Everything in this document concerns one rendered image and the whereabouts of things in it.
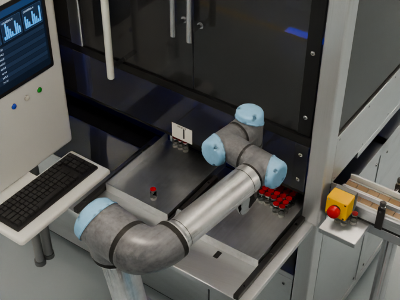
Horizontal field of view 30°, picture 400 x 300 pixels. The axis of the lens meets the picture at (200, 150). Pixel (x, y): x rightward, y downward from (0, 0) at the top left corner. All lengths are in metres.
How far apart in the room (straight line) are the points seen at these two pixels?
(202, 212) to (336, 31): 0.63
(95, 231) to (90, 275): 1.80
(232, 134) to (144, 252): 0.43
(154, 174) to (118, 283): 0.84
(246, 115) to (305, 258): 0.79
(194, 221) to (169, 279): 1.48
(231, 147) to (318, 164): 0.49
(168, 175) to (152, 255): 0.99
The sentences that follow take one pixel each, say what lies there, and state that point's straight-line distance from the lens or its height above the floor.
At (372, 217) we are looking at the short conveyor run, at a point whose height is 0.91.
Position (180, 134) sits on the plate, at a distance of 2.56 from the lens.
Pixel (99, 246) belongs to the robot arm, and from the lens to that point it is 1.68.
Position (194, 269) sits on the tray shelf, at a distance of 2.29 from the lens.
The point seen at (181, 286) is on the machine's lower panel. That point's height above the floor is 0.21.
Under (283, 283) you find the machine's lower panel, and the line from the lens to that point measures 2.72.
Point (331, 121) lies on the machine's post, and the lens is 2.17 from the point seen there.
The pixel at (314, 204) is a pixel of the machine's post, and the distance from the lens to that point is 2.39.
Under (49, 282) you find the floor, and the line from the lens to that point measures 3.48.
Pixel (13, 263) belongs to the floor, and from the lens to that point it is 3.58.
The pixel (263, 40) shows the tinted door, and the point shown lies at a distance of 2.16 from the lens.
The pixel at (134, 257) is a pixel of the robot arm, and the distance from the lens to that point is 1.62.
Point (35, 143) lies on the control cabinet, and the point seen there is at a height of 0.91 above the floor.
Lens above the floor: 2.60
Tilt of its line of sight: 40 degrees down
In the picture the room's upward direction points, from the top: straight up
